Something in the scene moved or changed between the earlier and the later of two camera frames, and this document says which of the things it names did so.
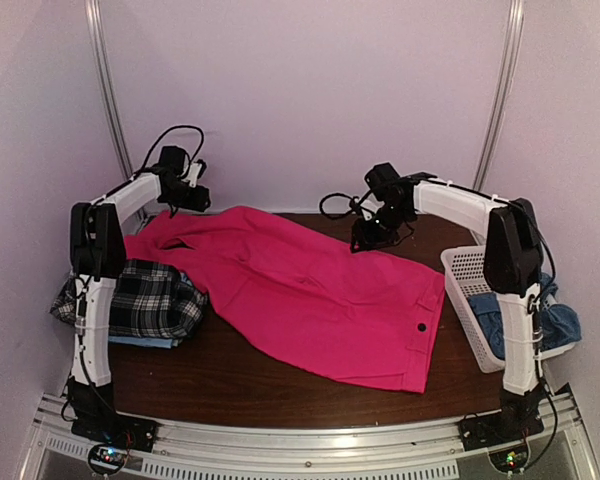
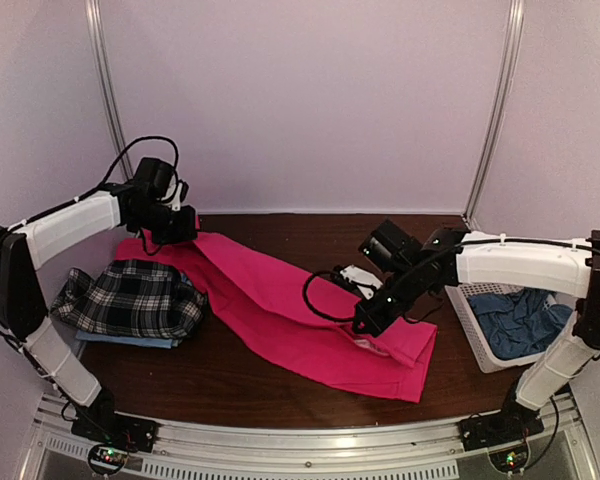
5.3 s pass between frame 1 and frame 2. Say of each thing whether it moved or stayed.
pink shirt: moved
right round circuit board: stayed
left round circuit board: stayed
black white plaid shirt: stayed
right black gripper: moved
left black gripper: moved
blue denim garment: stayed
